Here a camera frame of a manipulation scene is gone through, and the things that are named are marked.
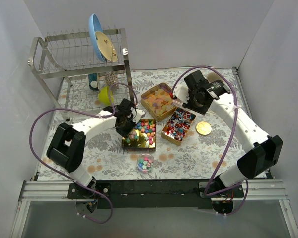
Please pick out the cream floral plate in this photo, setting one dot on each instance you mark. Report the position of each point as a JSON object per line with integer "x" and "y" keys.
{"x": 106, "y": 47}

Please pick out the blue plate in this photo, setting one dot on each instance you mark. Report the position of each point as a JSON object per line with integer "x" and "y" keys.
{"x": 94, "y": 26}

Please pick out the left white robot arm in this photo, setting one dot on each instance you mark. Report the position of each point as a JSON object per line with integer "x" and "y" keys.
{"x": 68, "y": 143}

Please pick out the gold tin of lollipops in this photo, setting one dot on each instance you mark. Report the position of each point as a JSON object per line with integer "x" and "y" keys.
{"x": 177, "y": 126}

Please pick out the gold tin of gummy candies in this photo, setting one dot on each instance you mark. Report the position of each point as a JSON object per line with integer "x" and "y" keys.
{"x": 157, "y": 102}

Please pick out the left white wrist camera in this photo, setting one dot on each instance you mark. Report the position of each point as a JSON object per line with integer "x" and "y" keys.
{"x": 137, "y": 114}

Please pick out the gold round jar lid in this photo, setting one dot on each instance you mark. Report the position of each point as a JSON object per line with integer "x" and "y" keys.
{"x": 203, "y": 128}

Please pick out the patterned ceramic cup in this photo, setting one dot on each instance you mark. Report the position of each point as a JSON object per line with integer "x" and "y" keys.
{"x": 111, "y": 79}

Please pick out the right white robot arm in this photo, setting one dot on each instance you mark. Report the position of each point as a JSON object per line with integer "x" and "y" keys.
{"x": 261, "y": 151}

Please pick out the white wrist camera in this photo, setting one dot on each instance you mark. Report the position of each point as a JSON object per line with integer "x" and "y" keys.
{"x": 180, "y": 94}
{"x": 137, "y": 114}

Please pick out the gold tin of star candies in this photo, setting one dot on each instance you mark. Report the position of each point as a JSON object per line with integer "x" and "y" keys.
{"x": 142, "y": 138}

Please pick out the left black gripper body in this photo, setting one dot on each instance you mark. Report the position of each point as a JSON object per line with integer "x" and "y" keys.
{"x": 125, "y": 127}

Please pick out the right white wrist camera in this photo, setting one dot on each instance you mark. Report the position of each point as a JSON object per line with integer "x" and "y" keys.
{"x": 180, "y": 94}

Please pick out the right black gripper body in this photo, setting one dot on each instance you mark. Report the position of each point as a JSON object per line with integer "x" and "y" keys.
{"x": 191, "y": 101}

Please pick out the steel dish rack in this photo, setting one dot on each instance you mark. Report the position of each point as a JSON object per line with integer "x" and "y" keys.
{"x": 71, "y": 58}

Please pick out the blue white mug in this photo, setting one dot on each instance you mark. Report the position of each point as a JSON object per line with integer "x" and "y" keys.
{"x": 93, "y": 82}

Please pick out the aluminium frame rail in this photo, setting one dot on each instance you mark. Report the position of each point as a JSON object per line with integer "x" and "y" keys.
{"x": 259, "y": 189}

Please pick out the clear round candy jar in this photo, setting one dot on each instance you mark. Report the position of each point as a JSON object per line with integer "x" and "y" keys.
{"x": 145, "y": 163}

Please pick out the beige ceramic mug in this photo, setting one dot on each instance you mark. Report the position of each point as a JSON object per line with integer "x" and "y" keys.
{"x": 212, "y": 77}

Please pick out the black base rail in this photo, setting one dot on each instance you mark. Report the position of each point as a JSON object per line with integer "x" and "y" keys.
{"x": 155, "y": 193}

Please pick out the floral table mat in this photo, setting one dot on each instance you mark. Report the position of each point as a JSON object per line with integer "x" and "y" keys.
{"x": 105, "y": 159}

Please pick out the lime green bowl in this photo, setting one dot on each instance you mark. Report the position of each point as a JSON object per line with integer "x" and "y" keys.
{"x": 105, "y": 96}

